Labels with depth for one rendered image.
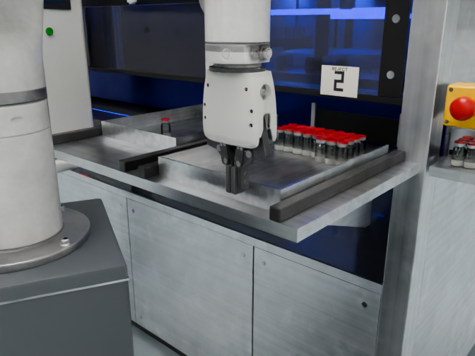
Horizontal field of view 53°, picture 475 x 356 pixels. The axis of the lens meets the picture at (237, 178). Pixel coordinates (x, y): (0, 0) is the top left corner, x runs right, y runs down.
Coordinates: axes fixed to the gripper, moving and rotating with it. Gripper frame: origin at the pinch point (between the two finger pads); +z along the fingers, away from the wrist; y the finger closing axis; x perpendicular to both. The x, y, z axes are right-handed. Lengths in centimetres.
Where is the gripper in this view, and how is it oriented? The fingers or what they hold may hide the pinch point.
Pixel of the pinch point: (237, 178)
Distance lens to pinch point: 67.4
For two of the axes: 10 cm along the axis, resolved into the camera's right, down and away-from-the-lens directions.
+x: -6.6, 2.3, -7.2
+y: -7.5, -2.0, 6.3
